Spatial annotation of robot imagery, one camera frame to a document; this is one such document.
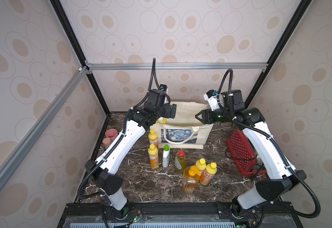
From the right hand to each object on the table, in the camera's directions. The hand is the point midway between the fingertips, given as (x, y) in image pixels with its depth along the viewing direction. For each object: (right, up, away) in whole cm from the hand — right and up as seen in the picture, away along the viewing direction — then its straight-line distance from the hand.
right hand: (205, 113), depth 71 cm
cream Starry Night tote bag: (-8, -10, +14) cm, 19 cm away
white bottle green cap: (-20, -24, +8) cm, 32 cm away
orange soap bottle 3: (+2, -29, -3) cm, 29 cm away
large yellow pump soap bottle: (-22, -3, +14) cm, 27 cm away
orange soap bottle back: (-27, -13, +10) cm, 32 cm away
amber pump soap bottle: (-8, -32, -4) cm, 34 cm away
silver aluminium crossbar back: (-11, +47, +57) cm, 75 cm away
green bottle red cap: (-12, -27, +7) cm, 30 cm away
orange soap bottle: (-27, -20, +4) cm, 34 cm away
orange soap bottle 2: (-3, -25, -3) cm, 25 cm away
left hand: (-17, +5, 0) cm, 18 cm away
